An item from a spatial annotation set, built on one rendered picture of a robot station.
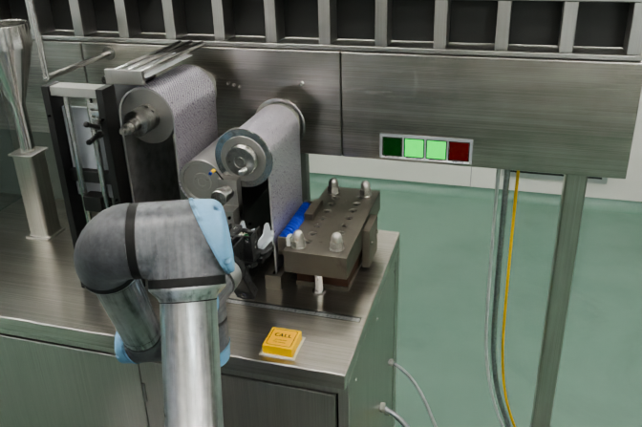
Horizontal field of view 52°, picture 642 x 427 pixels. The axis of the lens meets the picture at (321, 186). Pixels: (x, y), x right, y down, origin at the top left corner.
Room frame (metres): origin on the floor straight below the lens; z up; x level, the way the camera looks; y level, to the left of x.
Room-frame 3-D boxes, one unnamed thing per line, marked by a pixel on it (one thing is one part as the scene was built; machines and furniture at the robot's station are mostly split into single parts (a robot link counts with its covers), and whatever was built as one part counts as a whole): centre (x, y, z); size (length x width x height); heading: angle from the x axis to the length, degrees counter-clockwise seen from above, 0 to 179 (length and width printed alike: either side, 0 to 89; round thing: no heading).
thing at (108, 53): (1.80, 0.66, 1.41); 0.30 x 0.04 x 0.04; 163
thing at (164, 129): (1.67, 0.38, 1.33); 0.25 x 0.14 x 0.14; 163
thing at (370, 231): (1.56, -0.13, 0.96); 0.10 x 0.03 x 0.11; 163
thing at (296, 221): (1.56, 0.07, 1.03); 0.21 x 0.04 x 0.03; 163
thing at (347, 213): (1.57, -0.04, 1.00); 0.40 x 0.16 x 0.06; 163
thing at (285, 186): (1.56, 0.09, 1.11); 0.23 x 0.01 x 0.18; 163
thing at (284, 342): (1.20, 0.10, 0.91); 0.07 x 0.07 x 0.02; 73
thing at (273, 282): (1.57, 0.09, 0.92); 0.28 x 0.04 x 0.04; 163
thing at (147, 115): (1.52, 0.43, 1.33); 0.06 x 0.06 x 0.06; 73
